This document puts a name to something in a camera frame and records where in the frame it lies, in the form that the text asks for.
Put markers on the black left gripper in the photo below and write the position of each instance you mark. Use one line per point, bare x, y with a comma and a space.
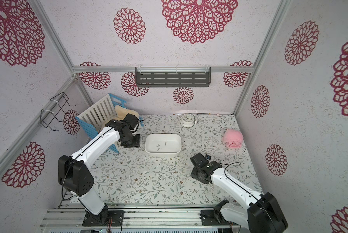
137, 143

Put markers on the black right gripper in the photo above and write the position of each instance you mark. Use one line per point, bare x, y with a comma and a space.
197, 160

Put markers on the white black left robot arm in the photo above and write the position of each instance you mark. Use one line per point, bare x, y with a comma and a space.
74, 171

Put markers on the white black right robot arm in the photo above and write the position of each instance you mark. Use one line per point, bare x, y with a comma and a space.
259, 213

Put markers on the white storage box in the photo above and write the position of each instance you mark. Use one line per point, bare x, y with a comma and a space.
173, 147

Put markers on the cream plush cloth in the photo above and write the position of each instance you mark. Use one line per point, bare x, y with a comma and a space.
120, 114

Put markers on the blue white slatted crate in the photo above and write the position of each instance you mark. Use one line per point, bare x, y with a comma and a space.
95, 116

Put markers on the pink plush toy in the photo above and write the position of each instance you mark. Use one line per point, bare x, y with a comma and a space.
233, 139

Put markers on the white alarm clock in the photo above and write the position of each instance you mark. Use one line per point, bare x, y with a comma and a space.
188, 120

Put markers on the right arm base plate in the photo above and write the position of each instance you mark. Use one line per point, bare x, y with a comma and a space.
224, 213

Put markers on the grey wall shelf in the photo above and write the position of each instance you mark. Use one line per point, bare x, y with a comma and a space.
176, 78

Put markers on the aluminium front rail frame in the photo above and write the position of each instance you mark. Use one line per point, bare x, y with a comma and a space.
167, 218

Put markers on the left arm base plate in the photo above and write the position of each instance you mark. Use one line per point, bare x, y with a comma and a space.
105, 218

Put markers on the black wire wall rack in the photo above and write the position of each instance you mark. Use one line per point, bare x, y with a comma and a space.
47, 116

